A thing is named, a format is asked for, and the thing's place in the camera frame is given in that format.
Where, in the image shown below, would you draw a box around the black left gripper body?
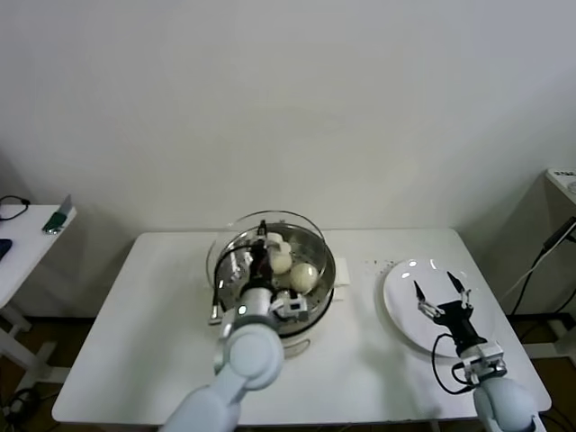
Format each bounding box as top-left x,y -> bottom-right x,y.
249,245 -> 275,292

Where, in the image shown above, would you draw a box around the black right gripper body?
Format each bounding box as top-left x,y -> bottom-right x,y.
434,301 -> 485,356

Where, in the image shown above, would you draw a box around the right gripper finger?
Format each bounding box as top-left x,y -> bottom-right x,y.
412,281 -> 445,319
445,271 -> 473,311

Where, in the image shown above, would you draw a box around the glass lid with white handle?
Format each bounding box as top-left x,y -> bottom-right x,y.
205,209 -> 328,298

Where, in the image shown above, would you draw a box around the white steamed baozi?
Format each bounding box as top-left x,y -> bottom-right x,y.
272,251 -> 293,275
290,264 -> 319,293

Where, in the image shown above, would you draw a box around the white round plate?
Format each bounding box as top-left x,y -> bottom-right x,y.
382,257 -> 496,359

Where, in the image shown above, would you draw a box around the white electric cooker base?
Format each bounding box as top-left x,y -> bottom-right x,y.
222,287 -> 337,361

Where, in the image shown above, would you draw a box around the white side table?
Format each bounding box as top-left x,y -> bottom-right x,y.
0,204 -> 78,383

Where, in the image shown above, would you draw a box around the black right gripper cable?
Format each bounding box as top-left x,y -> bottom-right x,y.
431,332 -> 476,396

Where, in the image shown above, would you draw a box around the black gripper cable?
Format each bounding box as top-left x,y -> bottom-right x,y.
431,332 -> 476,396
207,244 -> 253,326

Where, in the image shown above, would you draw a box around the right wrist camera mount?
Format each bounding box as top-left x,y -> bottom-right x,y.
457,343 -> 509,384

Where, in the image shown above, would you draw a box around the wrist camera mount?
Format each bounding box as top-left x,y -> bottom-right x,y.
271,290 -> 309,321
457,343 -> 509,384

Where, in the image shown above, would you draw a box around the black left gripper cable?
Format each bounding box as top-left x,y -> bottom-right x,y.
207,244 -> 253,326

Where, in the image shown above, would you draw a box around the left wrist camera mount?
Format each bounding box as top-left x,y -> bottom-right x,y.
271,290 -> 309,321

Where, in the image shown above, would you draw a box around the black hanging power cable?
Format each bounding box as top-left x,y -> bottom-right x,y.
511,249 -> 548,316

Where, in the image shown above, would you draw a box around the steel steamer basket white handles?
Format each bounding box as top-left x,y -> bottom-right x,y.
201,224 -> 353,334

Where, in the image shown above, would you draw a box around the black plug with white cable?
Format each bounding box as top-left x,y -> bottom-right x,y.
499,216 -> 576,302

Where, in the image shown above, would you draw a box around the black cable with plug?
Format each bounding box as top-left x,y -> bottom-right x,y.
0,194 -> 32,222

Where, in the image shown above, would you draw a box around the tangled black floor cables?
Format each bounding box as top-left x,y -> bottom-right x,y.
0,386 -> 41,432

